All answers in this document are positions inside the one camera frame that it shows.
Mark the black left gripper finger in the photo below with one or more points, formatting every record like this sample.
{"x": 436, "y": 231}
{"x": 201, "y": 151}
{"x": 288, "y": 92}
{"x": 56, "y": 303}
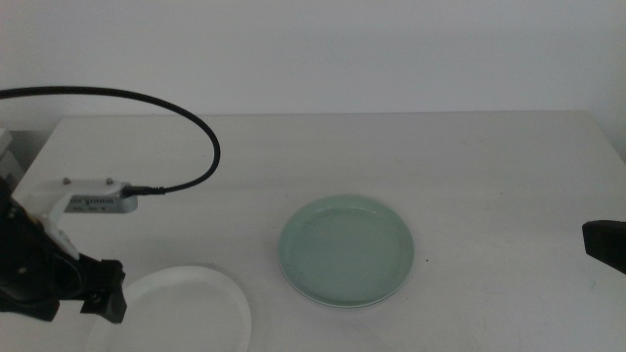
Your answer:
{"x": 105, "y": 303}
{"x": 27, "y": 305}

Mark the white shallow bowl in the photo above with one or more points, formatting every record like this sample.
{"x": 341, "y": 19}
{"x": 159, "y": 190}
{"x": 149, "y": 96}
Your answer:
{"x": 186, "y": 318}

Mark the pale green shallow bowl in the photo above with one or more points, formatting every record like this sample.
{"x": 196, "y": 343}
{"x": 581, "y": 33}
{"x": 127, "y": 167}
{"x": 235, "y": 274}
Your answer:
{"x": 342, "y": 249}

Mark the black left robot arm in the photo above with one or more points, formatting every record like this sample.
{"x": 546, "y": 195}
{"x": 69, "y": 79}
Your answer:
{"x": 14, "y": 239}

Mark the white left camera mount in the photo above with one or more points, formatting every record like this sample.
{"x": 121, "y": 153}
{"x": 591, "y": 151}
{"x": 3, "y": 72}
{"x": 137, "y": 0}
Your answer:
{"x": 54, "y": 195}

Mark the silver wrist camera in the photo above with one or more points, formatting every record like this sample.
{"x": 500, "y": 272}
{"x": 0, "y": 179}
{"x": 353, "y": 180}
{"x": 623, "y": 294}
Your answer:
{"x": 98, "y": 203}

